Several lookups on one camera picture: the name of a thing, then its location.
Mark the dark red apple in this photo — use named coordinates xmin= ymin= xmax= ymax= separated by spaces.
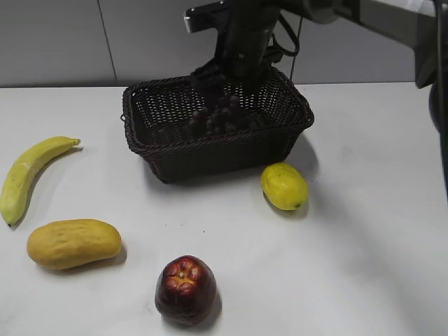
xmin=155 ymin=255 xmax=218 ymax=327

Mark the yellow mango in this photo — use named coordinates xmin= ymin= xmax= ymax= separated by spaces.
xmin=27 ymin=218 xmax=122 ymax=270

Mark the purple grape bunch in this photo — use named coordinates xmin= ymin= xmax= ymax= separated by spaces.
xmin=188 ymin=94 xmax=259 ymax=137

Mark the yellow lemon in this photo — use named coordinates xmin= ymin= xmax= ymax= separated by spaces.
xmin=261 ymin=162 xmax=309 ymax=211

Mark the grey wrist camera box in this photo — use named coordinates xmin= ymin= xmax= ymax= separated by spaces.
xmin=183 ymin=1 xmax=232 ymax=34

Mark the black cable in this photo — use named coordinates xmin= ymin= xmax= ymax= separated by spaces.
xmin=271 ymin=10 xmax=301 ymax=80

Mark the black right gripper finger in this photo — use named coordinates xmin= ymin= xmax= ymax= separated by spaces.
xmin=229 ymin=79 xmax=249 ymax=121

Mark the black wicker basket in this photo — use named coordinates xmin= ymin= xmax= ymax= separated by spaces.
xmin=122 ymin=67 xmax=314 ymax=183

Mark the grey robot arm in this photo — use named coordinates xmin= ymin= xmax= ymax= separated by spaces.
xmin=184 ymin=0 xmax=447 ymax=172

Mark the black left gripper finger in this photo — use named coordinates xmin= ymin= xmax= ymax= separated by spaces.
xmin=190 ymin=59 xmax=226 ymax=105

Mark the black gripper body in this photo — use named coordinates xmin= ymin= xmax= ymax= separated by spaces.
xmin=216 ymin=0 xmax=281 ymax=78

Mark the yellow banana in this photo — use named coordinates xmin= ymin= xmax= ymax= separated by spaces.
xmin=1 ymin=136 xmax=81 ymax=227

